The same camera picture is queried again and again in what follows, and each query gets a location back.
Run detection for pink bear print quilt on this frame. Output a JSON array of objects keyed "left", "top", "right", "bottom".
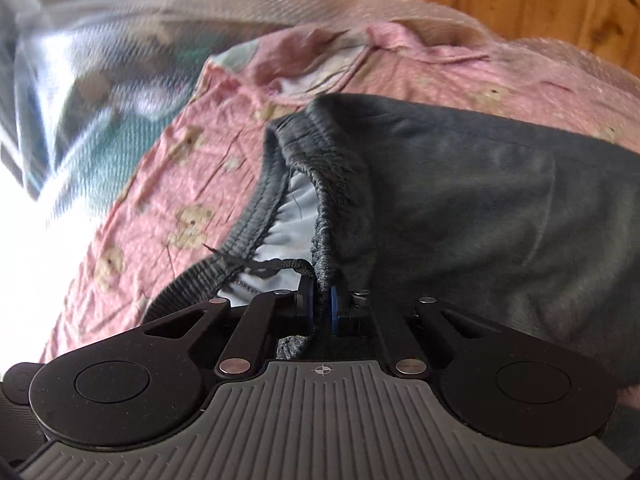
[{"left": 42, "top": 7, "right": 640, "bottom": 361}]

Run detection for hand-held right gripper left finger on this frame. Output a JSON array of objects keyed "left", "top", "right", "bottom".
[{"left": 144, "top": 277, "right": 317, "bottom": 377}]

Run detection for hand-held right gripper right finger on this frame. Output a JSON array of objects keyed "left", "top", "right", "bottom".
[{"left": 327, "top": 282, "right": 501, "bottom": 377}]

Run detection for clear bubble wrap sheet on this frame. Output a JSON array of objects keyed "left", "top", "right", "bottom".
[{"left": 0, "top": 0, "right": 640, "bottom": 201}]

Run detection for grey pants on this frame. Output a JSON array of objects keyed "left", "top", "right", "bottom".
[{"left": 140, "top": 92, "right": 640, "bottom": 391}]

